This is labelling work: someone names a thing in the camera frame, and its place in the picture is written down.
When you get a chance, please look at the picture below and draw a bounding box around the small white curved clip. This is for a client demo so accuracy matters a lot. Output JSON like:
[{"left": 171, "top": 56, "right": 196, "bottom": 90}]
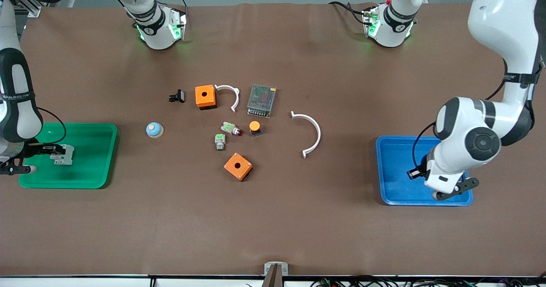
[{"left": 215, "top": 84, "right": 240, "bottom": 113}]

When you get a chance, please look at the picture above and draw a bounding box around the black cable bundle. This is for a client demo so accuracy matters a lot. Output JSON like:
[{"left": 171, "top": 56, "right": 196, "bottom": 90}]
[{"left": 309, "top": 275, "right": 546, "bottom": 287}]

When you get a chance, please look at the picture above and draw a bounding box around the orange button enclosure box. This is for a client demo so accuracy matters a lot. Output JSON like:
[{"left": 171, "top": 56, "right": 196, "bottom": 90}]
[
  {"left": 195, "top": 85, "right": 217, "bottom": 110},
  {"left": 224, "top": 152, "right": 253, "bottom": 182}
]

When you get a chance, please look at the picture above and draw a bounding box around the black left base cable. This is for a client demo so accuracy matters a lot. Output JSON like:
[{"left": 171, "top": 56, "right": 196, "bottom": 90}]
[{"left": 328, "top": 0, "right": 369, "bottom": 25}]

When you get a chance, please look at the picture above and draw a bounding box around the brown table cover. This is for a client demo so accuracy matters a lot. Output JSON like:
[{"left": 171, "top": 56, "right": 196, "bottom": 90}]
[{"left": 0, "top": 2, "right": 546, "bottom": 278}]

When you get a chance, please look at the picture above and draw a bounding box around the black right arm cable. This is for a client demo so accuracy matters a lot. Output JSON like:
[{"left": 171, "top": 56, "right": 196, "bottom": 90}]
[{"left": 36, "top": 107, "right": 67, "bottom": 147}]

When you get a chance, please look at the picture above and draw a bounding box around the blue plastic tray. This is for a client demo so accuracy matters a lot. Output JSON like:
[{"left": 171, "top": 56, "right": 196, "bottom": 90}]
[{"left": 375, "top": 136, "right": 474, "bottom": 206}]

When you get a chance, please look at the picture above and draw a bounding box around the large white curved clip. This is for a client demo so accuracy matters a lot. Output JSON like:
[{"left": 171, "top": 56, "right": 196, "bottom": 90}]
[{"left": 290, "top": 111, "right": 322, "bottom": 159}]

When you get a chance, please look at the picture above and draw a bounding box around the metal mesh power supply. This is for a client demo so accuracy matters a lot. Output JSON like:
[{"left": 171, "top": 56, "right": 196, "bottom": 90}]
[{"left": 247, "top": 84, "right": 277, "bottom": 119}]

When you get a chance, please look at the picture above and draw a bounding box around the green plastic tray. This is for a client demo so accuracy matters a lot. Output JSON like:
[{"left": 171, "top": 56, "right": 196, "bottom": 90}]
[{"left": 18, "top": 123, "right": 118, "bottom": 189}]

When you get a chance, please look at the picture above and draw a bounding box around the white red circuit breaker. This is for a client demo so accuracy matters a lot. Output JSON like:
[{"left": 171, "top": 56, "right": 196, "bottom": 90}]
[{"left": 50, "top": 144, "right": 75, "bottom": 166}]

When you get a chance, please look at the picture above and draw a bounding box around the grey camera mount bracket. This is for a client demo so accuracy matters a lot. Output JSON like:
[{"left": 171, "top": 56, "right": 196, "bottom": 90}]
[{"left": 261, "top": 261, "right": 289, "bottom": 287}]

